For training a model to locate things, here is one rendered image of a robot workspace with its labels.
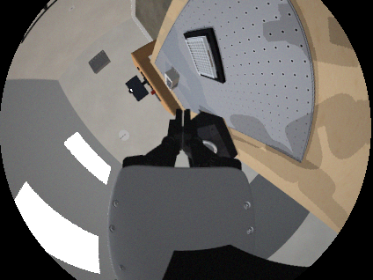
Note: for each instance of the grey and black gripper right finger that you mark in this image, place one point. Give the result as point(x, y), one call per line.
point(197, 152)

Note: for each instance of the grey push-button panel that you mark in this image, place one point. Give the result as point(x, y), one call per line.
point(173, 79)

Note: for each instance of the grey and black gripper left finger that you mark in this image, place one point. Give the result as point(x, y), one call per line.
point(166, 153)

